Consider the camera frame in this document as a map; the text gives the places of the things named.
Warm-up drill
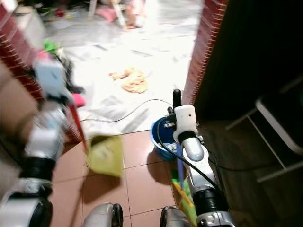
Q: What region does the blue-handled green broom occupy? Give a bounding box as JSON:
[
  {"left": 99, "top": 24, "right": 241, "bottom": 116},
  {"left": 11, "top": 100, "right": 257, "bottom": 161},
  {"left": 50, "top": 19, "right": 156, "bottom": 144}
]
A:
[{"left": 170, "top": 155, "right": 197, "bottom": 227}]

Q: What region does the yellow-green dustpan with red handle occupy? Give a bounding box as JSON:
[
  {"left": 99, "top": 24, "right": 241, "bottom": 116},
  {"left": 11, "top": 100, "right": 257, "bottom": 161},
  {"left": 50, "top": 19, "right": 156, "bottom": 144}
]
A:
[{"left": 69, "top": 102, "right": 125, "bottom": 178}]

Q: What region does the small pink item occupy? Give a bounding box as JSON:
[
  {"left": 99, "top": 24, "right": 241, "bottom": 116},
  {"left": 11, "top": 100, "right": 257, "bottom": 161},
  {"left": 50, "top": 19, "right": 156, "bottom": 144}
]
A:
[{"left": 71, "top": 93, "right": 87, "bottom": 107}]

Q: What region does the blue plastic bucket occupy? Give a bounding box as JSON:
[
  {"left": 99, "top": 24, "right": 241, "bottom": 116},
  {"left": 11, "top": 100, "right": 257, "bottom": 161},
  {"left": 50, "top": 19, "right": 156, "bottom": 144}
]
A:
[{"left": 151, "top": 116, "right": 181, "bottom": 161}]

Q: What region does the green plastic item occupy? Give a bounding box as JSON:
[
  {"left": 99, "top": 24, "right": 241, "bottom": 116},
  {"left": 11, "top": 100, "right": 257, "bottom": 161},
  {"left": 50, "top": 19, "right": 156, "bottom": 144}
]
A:
[{"left": 43, "top": 39, "right": 60, "bottom": 53}]

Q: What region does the orange crumpled cloth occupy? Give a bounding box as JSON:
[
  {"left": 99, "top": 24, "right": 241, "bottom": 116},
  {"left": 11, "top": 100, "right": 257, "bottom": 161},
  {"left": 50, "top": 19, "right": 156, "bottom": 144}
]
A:
[{"left": 109, "top": 67, "right": 148, "bottom": 94}]

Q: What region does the grey bin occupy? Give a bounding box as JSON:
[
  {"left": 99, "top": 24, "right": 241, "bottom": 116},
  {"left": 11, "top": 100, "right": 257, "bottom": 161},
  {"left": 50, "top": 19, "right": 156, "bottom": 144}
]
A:
[{"left": 14, "top": 5, "right": 46, "bottom": 43}]

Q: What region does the pink cloth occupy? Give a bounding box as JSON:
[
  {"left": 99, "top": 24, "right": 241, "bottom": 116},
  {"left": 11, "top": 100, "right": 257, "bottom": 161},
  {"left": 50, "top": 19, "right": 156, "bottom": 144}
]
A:
[{"left": 96, "top": 5, "right": 118, "bottom": 23}]

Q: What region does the wooden stool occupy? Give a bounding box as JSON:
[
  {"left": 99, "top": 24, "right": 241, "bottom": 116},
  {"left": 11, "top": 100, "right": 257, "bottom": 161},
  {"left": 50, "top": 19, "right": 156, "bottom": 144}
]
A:
[{"left": 88, "top": 0, "right": 126, "bottom": 31}]

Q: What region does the person bare leg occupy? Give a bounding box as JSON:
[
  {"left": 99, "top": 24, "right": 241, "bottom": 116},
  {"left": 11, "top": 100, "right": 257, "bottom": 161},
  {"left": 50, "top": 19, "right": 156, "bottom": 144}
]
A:
[{"left": 125, "top": 0, "right": 146, "bottom": 29}]

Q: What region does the grey right robot leg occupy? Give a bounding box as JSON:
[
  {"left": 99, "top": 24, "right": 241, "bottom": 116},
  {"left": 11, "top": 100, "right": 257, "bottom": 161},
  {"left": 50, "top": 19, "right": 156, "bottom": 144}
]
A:
[{"left": 160, "top": 206, "right": 192, "bottom": 227}]

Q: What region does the grey robot leg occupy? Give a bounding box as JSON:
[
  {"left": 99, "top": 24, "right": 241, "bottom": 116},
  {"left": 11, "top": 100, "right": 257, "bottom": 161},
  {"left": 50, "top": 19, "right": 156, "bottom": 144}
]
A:
[
  {"left": 83, "top": 202, "right": 124, "bottom": 227},
  {"left": 160, "top": 206, "right": 192, "bottom": 227}
]

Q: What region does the grey left robot leg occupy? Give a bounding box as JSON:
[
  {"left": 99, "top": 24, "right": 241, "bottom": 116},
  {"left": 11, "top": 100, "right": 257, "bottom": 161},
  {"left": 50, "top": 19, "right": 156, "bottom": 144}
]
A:
[{"left": 83, "top": 202, "right": 124, "bottom": 227}]

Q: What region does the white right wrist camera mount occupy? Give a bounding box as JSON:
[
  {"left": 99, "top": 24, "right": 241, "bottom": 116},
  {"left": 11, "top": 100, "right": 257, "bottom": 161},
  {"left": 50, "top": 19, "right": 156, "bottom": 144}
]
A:
[{"left": 173, "top": 104, "right": 198, "bottom": 135}]

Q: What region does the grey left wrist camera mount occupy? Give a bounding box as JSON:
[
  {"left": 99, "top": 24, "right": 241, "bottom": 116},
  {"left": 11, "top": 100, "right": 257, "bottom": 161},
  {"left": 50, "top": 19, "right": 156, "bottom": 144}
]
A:
[{"left": 34, "top": 59, "right": 68, "bottom": 97}]

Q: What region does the thin black floor cable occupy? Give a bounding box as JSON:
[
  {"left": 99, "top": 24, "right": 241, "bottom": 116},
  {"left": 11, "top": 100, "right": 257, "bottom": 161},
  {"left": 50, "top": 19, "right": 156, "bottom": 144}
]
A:
[{"left": 78, "top": 98, "right": 173, "bottom": 124}]

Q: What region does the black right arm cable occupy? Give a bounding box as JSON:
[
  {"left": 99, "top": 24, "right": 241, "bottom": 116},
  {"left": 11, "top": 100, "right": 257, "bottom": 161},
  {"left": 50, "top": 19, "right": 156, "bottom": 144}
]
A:
[{"left": 155, "top": 118, "right": 223, "bottom": 190}]

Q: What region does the white metal rack frame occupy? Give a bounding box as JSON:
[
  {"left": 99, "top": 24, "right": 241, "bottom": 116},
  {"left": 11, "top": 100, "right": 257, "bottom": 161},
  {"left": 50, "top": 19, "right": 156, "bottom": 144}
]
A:
[{"left": 225, "top": 76, "right": 303, "bottom": 183}]

